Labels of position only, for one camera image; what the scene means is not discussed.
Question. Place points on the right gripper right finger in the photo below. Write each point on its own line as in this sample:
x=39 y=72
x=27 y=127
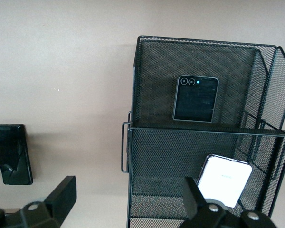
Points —
x=193 y=199

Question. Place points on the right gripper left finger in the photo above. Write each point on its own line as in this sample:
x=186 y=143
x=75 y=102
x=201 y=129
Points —
x=61 y=197

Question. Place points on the black slab smartphone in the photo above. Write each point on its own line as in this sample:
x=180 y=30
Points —
x=13 y=154

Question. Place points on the white flip phone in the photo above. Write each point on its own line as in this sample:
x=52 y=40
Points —
x=225 y=180

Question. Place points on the black flip phone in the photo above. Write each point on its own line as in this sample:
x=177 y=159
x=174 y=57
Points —
x=194 y=102

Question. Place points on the black mesh desk organizer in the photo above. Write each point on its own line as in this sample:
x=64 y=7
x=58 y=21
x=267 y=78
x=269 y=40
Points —
x=156 y=71

